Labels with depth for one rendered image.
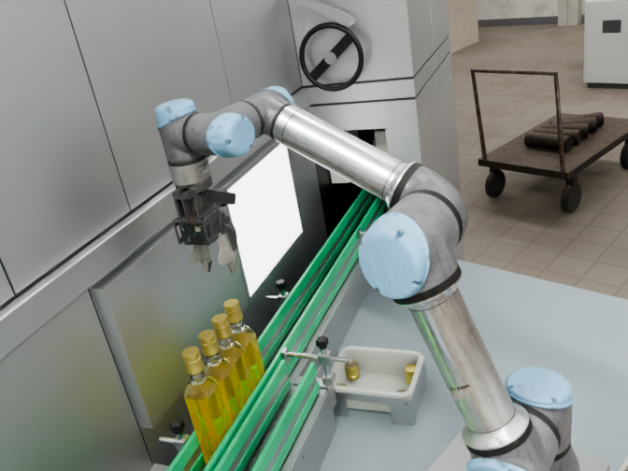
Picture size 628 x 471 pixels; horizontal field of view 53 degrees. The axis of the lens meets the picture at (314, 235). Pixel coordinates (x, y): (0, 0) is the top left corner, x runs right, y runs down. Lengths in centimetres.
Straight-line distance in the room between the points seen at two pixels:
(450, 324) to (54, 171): 71
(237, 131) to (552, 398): 71
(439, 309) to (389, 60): 119
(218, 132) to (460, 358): 54
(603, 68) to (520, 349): 544
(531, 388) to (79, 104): 96
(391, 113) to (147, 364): 115
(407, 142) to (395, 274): 119
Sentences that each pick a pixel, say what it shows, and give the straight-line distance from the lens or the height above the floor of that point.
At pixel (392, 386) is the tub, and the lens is 167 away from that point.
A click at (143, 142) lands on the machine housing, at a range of 136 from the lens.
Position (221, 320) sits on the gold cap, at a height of 116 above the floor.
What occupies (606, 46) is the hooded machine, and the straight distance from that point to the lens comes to 699.
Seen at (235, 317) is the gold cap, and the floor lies 113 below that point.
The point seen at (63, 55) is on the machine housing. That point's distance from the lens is 122.
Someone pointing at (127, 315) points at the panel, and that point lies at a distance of 128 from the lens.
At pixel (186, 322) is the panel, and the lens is 145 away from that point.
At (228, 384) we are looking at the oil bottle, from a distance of 133.
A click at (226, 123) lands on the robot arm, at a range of 108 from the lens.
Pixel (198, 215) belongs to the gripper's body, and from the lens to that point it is 122.
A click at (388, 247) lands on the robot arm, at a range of 92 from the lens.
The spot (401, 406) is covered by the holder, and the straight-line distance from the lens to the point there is 156.
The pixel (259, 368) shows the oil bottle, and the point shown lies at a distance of 145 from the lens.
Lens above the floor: 184
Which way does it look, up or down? 25 degrees down
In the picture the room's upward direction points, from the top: 10 degrees counter-clockwise
